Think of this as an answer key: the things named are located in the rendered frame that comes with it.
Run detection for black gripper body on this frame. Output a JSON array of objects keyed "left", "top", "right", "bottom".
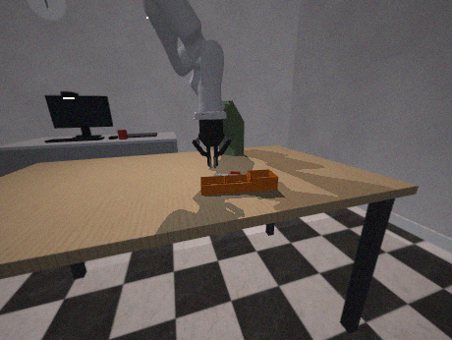
[{"left": 198, "top": 119, "right": 225, "bottom": 146}]

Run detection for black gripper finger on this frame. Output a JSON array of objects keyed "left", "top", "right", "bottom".
[
  {"left": 193, "top": 137, "right": 212, "bottom": 168},
  {"left": 213, "top": 137, "right": 231, "bottom": 168}
]

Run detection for orange open-top bins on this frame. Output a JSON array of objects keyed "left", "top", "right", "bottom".
[{"left": 200, "top": 169, "right": 278, "bottom": 196}]

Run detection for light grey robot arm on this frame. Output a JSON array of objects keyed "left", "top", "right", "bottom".
[{"left": 141, "top": 0, "right": 227, "bottom": 120}]

